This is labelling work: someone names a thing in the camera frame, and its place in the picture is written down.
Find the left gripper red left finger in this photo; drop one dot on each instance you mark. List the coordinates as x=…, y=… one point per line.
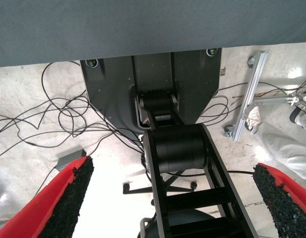
x=43, y=210

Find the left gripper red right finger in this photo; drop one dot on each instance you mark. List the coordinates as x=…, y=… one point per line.
x=289, y=205

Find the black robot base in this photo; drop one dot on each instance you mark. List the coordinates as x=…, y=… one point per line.
x=110, y=94

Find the grey box on floor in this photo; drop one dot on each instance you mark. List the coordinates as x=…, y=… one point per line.
x=68, y=160

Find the white sneaker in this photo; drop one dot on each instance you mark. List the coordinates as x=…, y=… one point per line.
x=254, y=119

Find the grey caster wheel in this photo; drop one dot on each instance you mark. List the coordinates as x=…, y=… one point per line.
x=252, y=62
x=228, y=131

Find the black office chair base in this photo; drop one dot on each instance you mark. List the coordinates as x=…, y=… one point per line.
x=140, y=190

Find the grey metal stand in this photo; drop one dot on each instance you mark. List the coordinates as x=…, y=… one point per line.
x=271, y=99

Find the aluminium profile bar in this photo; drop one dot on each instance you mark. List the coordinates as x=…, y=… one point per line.
x=250, y=96

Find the dark grey table cloth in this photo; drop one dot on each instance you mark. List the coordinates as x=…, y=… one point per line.
x=142, y=24

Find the black robot torso frame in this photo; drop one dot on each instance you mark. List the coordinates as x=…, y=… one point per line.
x=180, y=148

